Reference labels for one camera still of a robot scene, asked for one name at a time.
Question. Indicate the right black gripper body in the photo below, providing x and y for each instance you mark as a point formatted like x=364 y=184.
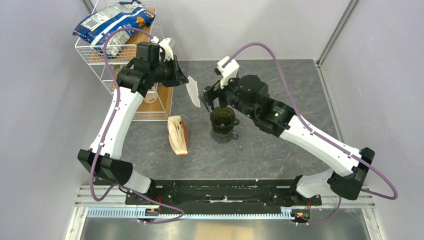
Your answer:
x=229 y=94

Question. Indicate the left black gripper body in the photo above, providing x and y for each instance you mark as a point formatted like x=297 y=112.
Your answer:
x=171 y=78

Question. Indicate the white paper coffee filter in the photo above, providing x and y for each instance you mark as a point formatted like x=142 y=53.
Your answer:
x=193 y=92

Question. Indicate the dark green coffee dripper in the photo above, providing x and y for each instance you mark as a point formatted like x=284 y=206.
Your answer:
x=223 y=120

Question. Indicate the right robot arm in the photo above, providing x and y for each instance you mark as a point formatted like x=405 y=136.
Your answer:
x=348 y=165

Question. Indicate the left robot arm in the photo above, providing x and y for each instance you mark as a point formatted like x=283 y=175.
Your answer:
x=126 y=112

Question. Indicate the clear glass coffee server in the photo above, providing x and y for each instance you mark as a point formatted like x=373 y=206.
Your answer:
x=223 y=138

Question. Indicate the blue snack bag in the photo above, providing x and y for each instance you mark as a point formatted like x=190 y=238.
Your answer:
x=95 y=28

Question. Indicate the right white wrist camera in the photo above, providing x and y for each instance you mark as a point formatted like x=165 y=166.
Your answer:
x=227 y=72

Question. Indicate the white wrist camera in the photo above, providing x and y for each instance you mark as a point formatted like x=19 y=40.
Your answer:
x=227 y=72
x=166 y=48

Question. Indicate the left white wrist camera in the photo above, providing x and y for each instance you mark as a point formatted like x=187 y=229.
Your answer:
x=166 y=48

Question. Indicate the white wire wooden shelf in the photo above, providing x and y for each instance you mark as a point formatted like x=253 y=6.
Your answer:
x=120 y=37

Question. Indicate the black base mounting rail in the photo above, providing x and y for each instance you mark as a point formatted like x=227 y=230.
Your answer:
x=228 y=196

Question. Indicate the white cable duct strip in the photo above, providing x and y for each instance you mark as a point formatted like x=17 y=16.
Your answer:
x=145 y=213

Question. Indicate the aluminium corner frame post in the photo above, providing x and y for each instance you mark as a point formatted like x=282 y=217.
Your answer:
x=345 y=17

